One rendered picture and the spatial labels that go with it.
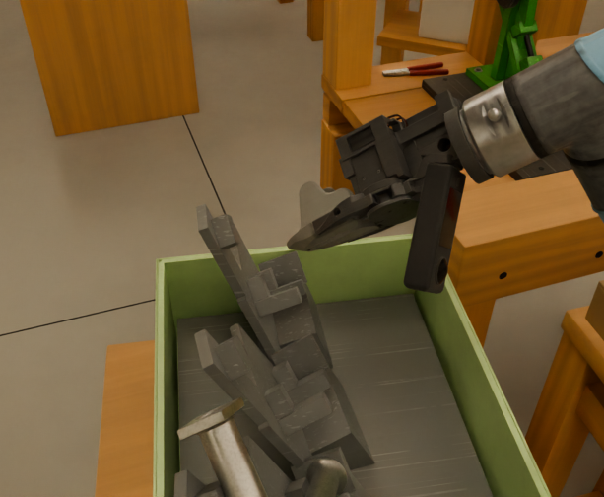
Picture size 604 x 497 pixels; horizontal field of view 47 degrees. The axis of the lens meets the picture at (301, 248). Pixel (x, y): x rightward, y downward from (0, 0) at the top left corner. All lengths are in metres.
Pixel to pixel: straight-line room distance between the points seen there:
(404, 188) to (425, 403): 0.44
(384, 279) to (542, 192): 0.37
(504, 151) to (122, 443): 0.68
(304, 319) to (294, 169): 1.98
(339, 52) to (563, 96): 1.03
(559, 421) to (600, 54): 0.81
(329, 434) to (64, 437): 1.31
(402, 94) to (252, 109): 1.80
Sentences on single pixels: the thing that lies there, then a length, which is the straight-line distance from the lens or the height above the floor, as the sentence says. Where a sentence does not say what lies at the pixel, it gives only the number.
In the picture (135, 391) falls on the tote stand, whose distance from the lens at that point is 1.09.
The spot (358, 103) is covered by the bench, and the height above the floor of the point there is 0.88.
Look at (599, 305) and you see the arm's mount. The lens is 1.12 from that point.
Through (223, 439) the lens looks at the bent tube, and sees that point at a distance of 0.56.
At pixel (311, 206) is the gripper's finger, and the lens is 0.67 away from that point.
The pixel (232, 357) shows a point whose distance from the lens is 0.66.
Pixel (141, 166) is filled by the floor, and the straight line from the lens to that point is 3.01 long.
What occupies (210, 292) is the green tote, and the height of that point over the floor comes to 0.89.
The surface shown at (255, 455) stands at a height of 1.02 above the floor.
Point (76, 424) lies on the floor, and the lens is 2.09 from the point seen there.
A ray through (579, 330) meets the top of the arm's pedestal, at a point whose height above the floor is 0.85.
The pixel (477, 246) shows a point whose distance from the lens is 1.17.
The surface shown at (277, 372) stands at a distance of 0.86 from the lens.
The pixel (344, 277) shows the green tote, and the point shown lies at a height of 0.89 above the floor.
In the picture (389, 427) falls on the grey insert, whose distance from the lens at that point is 0.96.
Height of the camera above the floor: 1.63
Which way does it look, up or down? 41 degrees down
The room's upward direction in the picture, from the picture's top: straight up
